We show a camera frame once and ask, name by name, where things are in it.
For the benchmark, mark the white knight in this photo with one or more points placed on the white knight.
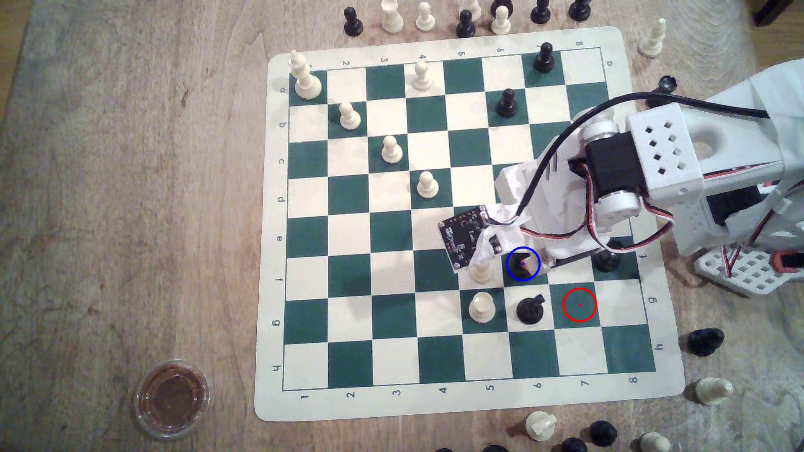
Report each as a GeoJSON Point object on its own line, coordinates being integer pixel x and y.
{"type": "Point", "coordinates": [713, 391]}

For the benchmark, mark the black rook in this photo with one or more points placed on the black rook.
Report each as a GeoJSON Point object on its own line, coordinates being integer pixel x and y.
{"type": "Point", "coordinates": [608, 260]}

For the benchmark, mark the black pawn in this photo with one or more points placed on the black pawn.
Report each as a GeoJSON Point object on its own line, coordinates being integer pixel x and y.
{"type": "Point", "coordinates": [544, 59]}
{"type": "Point", "coordinates": [541, 14]}
{"type": "Point", "coordinates": [353, 25]}
{"type": "Point", "coordinates": [465, 27]}
{"type": "Point", "coordinates": [506, 105]}
{"type": "Point", "coordinates": [579, 11]}

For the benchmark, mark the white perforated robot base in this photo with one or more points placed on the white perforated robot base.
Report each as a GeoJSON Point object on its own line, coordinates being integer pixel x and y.
{"type": "Point", "coordinates": [750, 273]}

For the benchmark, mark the white rook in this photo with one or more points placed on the white rook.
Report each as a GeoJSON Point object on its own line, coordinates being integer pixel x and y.
{"type": "Point", "coordinates": [482, 309]}
{"type": "Point", "coordinates": [392, 19]}

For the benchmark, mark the green and white chessboard mat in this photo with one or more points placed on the green and white chessboard mat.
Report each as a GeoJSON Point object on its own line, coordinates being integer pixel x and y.
{"type": "Point", "coordinates": [433, 150]}

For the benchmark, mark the white bishop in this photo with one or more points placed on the white bishop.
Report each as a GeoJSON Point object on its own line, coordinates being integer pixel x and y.
{"type": "Point", "coordinates": [653, 41]}

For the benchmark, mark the clear cup with brown sauce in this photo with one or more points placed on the clear cup with brown sauce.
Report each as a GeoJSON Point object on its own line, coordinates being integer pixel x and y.
{"type": "Point", "coordinates": [171, 398]}

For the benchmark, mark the white pawn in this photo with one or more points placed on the white pawn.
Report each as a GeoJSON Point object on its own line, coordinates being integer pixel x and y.
{"type": "Point", "coordinates": [350, 118]}
{"type": "Point", "coordinates": [425, 21]}
{"type": "Point", "coordinates": [428, 186]}
{"type": "Point", "coordinates": [392, 152]}
{"type": "Point", "coordinates": [500, 24]}
{"type": "Point", "coordinates": [422, 78]}
{"type": "Point", "coordinates": [482, 274]}

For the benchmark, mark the white chess piece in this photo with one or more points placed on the white chess piece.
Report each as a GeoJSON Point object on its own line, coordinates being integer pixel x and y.
{"type": "Point", "coordinates": [540, 425]}
{"type": "Point", "coordinates": [654, 443]}
{"type": "Point", "coordinates": [472, 9]}

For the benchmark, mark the tall white king piece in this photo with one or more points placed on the tall white king piece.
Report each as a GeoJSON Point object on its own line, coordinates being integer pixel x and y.
{"type": "Point", "coordinates": [306, 85]}

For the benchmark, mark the black camera circuit board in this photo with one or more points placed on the black camera circuit board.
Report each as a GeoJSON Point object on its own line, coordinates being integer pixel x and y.
{"type": "Point", "coordinates": [463, 237]}

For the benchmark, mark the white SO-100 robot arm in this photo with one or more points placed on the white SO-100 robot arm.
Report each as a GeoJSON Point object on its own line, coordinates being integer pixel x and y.
{"type": "Point", "coordinates": [666, 150]}

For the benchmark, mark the black king piece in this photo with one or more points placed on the black king piece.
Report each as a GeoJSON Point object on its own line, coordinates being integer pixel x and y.
{"type": "Point", "coordinates": [521, 266]}

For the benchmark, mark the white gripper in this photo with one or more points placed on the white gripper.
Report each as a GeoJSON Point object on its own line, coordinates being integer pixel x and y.
{"type": "Point", "coordinates": [544, 263]}

